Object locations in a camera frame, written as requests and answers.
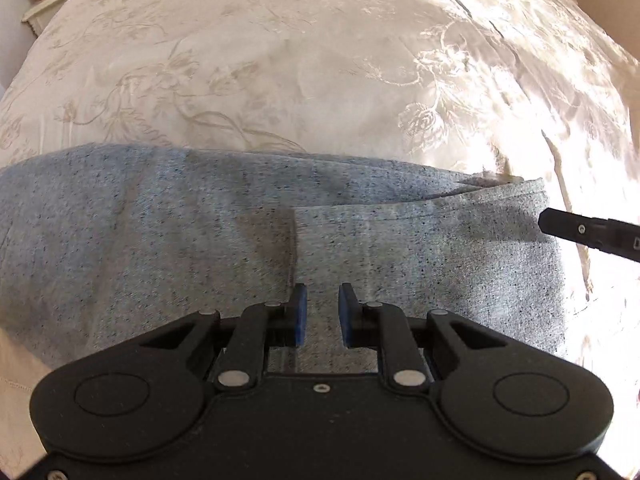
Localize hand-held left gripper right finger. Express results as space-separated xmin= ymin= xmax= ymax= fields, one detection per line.
xmin=338 ymin=283 xmax=511 ymax=392

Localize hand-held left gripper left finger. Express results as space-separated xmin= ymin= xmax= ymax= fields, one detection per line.
xmin=137 ymin=283 xmax=308 ymax=392

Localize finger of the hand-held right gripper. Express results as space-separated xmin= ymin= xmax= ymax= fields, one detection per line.
xmin=539 ymin=207 xmax=640 ymax=264

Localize grey-blue speckled pants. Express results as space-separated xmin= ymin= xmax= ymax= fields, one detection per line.
xmin=0 ymin=142 xmax=568 ymax=393

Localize cream embroidered bedspread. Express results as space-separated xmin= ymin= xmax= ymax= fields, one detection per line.
xmin=0 ymin=0 xmax=640 ymax=461

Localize cream nightstand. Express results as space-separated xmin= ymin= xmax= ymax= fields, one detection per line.
xmin=21 ymin=0 xmax=93 ymax=38

